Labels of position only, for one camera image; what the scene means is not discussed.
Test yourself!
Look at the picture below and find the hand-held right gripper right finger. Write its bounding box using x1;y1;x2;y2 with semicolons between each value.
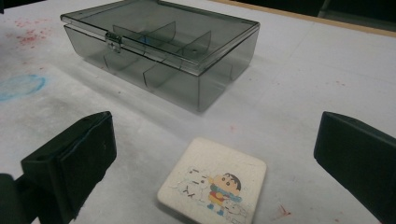
313;110;396;224

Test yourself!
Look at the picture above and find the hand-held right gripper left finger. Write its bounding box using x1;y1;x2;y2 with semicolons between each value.
21;110;118;224

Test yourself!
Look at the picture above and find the white square cartoon coaster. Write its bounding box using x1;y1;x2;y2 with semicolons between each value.
157;137;268;224

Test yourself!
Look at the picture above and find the transparent grey compartment box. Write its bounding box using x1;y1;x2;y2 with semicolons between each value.
60;0;261;114

